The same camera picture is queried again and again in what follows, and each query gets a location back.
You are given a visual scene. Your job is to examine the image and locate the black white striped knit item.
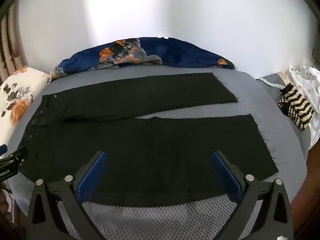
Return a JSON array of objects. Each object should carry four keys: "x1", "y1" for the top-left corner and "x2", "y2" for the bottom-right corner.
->
[{"x1": 278, "y1": 83, "x2": 315, "y2": 131}]

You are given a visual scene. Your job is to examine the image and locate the black pants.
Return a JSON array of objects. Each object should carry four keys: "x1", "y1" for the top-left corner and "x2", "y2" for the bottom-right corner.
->
[{"x1": 20, "y1": 73, "x2": 278, "y2": 207}]

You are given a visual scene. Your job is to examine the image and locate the beige curtain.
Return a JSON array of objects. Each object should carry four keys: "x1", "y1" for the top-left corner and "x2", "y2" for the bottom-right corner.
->
[{"x1": 1, "y1": 2, "x2": 24, "y2": 84}]

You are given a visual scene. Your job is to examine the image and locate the white dotted cloth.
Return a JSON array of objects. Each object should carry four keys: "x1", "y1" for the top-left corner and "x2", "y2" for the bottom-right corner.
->
[{"x1": 286, "y1": 66, "x2": 320, "y2": 148}]

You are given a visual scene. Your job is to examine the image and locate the navy floral blanket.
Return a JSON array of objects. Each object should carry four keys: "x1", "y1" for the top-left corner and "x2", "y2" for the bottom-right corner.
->
[{"x1": 50, "y1": 37, "x2": 235, "y2": 79}]

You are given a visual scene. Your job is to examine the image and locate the grey mesh mattress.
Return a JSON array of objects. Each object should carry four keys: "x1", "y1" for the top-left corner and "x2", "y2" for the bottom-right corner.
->
[{"x1": 10, "y1": 65, "x2": 313, "y2": 240}]

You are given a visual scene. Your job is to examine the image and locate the white floral pillow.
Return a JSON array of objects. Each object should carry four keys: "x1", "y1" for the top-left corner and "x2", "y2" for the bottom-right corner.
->
[{"x1": 0, "y1": 66, "x2": 52, "y2": 154}]

